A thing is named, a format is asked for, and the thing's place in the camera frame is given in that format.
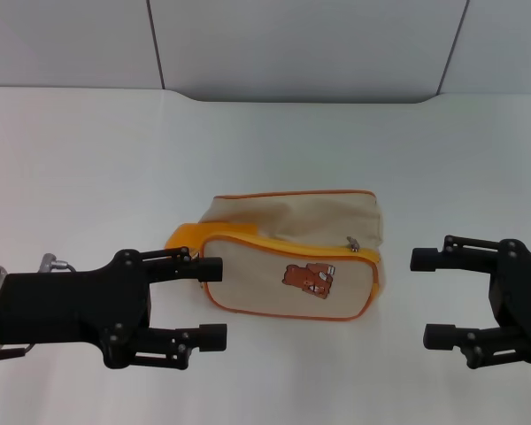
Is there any beige orange bear food bag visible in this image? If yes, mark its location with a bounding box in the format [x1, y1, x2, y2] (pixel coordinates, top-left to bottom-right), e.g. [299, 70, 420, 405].
[165, 189, 388, 321]

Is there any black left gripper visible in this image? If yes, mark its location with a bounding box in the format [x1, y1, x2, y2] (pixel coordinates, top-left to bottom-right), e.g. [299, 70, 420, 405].
[0, 246, 228, 371]

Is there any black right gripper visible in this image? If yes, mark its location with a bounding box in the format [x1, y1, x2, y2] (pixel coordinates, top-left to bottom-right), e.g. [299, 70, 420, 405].
[409, 235, 531, 371]

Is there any grey cable with metal plug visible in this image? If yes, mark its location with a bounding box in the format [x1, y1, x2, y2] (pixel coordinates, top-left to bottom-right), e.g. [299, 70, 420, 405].
[38, 252, 79, 274]

